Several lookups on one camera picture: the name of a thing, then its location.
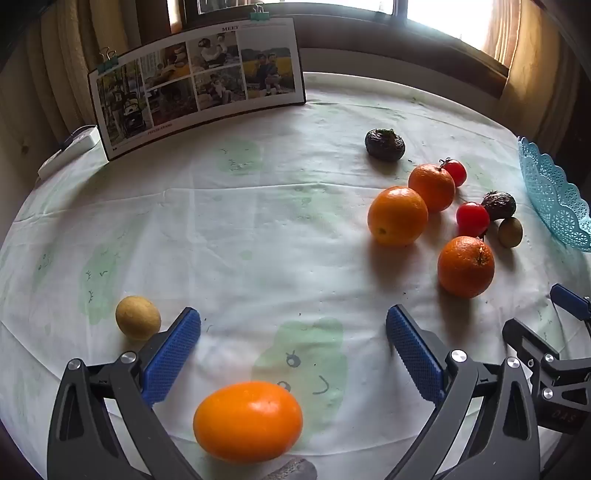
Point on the dark-skinned round orange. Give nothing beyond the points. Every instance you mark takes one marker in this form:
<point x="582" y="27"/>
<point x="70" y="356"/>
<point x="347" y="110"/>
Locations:
<point x="465" y="266"/>

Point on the bright window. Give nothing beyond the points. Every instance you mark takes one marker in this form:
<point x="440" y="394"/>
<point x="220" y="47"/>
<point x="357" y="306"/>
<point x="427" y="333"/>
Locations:
<point x="438" y="14"/>

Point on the grey fuzzy object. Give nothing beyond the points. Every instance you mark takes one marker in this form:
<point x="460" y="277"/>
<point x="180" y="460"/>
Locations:
<point x="295" y="469"/>

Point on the teal binder clip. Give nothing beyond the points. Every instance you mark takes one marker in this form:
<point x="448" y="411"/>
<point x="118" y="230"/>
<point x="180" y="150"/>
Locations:
<point x="258" y="11"/>
<point x="107" y="59"/>

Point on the beige curtain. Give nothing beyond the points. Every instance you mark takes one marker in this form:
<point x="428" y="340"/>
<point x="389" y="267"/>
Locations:
<point x="535" y="50"/>
<point x="51" y="50"/>

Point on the photo collage board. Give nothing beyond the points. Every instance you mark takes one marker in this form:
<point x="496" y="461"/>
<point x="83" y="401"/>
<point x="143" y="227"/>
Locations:
<point x="194" y="87"/>

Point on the white printed tablecloth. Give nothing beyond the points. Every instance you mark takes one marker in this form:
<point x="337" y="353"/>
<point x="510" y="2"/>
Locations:
<point x="277" y="207"/>

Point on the small brown kiwi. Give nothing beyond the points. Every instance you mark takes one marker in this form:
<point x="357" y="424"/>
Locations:
<point x="509" y="232"/>

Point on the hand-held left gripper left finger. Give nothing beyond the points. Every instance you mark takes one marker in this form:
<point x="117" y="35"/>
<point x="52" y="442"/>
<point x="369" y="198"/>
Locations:
<point x="171" y="355"/>

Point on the yellow-brown kiwi fruit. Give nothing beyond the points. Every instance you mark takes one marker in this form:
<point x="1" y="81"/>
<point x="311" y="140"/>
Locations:
<point x="137" y="318"/>

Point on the large round orange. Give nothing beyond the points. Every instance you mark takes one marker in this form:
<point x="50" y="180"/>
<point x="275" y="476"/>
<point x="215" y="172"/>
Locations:
<point x="397" y="214"/>

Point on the oval yellow-orange citrus fruit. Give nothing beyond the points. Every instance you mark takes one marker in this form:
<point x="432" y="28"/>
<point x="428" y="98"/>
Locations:
<point x="247" y="422"/>

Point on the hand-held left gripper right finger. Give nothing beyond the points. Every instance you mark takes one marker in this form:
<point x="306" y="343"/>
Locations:
<point x="415" y="355"/>

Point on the red cherry tomato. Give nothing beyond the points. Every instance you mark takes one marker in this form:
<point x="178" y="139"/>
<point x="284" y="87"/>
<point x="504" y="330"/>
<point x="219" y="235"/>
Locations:
<point x="457" y="172"/>
<point x="472" y="219"/>

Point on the blue lace plastic basket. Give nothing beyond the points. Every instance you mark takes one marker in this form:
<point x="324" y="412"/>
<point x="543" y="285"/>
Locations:
<point x="556" y="194"/>

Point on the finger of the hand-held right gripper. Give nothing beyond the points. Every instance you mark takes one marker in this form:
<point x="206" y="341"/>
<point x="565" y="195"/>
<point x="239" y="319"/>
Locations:
<point x="571" y="302"/>
<point x="526" y="336"/>

